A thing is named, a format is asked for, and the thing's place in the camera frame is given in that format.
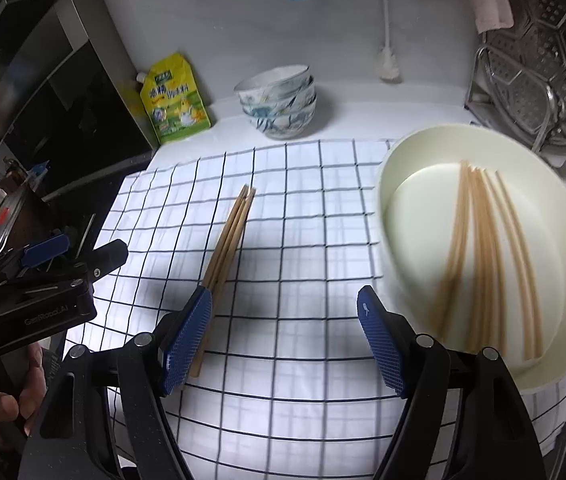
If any black glass cooktop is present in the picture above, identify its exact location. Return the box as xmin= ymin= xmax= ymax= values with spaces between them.
xmin=0 ymin=0 xmax=156 ymax=201

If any white power plug with cable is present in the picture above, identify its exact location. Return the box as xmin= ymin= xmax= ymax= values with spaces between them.
xmin=375 ymin=0 xmax=404 ymax=82

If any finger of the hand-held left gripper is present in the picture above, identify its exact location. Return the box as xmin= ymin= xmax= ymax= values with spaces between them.
xmin=19 ymin=232 xmax=70 ymax=269
xmin=65 ymin=239 xmax=128 ymax=283

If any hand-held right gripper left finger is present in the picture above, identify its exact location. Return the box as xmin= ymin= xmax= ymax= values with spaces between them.
xmin=18 ymin=286 xmax=213 ymax=480

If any tan wooden chopstick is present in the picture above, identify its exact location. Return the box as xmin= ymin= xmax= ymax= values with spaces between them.
xmin=205 ymin=187 xmax=254 ymax=291
xmin=192 ymin=188 xmax=257 ymax=378
xmin=202 ymin=185 xmax=249 ymax=289

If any white black-checked cloth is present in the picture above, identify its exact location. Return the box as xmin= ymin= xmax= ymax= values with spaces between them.
xmin=63 ymin=137 xmax=566 ymax=480

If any cream plastic basin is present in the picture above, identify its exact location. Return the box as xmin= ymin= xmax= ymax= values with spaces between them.
xmin=375 ymin=125 xmax=566 ymax=392

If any white blue-patterned bowl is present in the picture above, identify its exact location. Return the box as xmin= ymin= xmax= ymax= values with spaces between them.
xmin=243 ymin=105 xmax=317 ymax=141
xmin=234 ymin=64 xmax=314 ymax=99
xmin=239 ymin=87 xmax=316 ymax=117

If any perforated metal steamer tray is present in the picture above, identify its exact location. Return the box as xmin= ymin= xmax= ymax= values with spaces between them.
xmin=483 ymin=0 xmax=566 ymax=150

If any yellow-green seasoning pouch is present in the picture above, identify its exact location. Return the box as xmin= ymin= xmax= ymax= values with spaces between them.
xmin=136 ymin=52 xmax=212 ymax=145

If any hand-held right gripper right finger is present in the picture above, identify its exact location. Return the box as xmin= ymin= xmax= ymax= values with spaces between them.
xmin=356 ymin=285 xmax=556 ymax=480

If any pile of wooden chopsticks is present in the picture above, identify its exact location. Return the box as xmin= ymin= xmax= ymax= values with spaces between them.
xmin=433 ymin=159 xmax=544 ymax=361

